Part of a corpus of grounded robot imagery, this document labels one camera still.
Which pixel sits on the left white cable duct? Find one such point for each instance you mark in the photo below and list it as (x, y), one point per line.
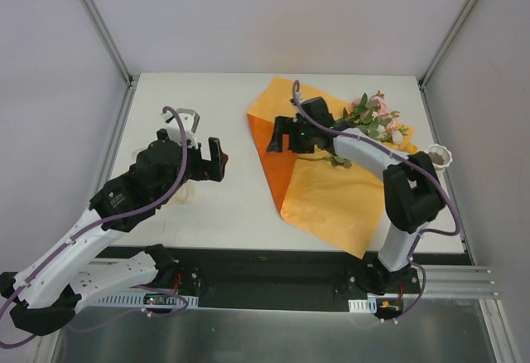
(140, 299)

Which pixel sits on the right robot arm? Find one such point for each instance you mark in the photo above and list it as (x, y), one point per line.
(411, 189)

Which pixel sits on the aluminium frame post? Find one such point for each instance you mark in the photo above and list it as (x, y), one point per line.
(107, 40)
(447, 42)

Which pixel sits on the aluminium rail front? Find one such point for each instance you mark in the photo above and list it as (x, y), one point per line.
(460, 282)

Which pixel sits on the right white cable duct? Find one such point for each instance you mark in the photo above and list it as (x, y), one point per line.
(368, 305)

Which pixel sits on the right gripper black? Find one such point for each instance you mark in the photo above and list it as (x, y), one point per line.
(292, 135)

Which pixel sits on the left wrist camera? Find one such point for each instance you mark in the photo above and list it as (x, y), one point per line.
(181, 125)

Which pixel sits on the orange wrapping paper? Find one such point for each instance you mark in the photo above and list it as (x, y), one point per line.
(341, 206)

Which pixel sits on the flower bunch pink yellow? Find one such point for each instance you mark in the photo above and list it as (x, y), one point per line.
(371, 115)

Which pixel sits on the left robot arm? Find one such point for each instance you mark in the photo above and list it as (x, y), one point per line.
(47, 295)

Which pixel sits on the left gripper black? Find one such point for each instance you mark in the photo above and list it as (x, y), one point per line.
(203, 164)

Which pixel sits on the cream ribbon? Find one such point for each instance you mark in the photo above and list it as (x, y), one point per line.
(184, 195)

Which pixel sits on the left aluminium frame post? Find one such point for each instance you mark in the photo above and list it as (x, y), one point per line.
(107, 40)

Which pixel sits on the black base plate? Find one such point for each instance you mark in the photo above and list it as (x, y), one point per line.
(307, 281)

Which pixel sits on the white ribbed vase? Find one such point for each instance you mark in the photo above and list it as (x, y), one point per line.
(441, 158)

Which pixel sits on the white cable duct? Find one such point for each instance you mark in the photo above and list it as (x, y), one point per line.
(368, 305)
(140, 299)

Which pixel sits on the right aluminium frame post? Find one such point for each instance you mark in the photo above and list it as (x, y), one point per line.
(447, 42)

